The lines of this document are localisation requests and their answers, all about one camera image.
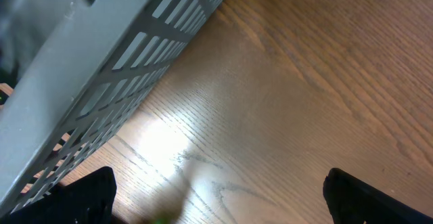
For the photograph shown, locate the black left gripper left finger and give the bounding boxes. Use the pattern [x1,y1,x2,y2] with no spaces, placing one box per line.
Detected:
[1,166,116,224]

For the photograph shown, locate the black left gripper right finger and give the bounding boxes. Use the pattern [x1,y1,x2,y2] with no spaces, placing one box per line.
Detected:
[323,168,432,224]

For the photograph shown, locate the grey plastic mesh basket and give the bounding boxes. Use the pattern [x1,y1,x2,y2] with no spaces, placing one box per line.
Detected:
[1,0,223,215]

